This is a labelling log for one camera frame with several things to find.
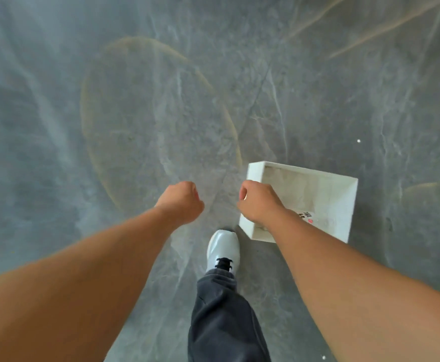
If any person's right hand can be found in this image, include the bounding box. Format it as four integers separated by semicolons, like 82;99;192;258
237;180;287;225

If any person's left hand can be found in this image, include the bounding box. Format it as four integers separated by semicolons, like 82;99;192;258
154;181;205;227

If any person's right forearm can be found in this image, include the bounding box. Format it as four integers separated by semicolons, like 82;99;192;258
264;208;440;362

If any person's left forearm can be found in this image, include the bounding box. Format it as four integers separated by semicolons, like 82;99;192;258
0;206;178;362

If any white sneaker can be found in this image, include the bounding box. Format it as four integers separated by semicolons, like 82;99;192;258
206;229;241;276

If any white open box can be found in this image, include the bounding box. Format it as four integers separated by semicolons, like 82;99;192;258
239;161;359;244

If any dark grey trouser leg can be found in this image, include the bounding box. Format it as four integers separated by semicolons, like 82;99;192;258
187;268;272;362

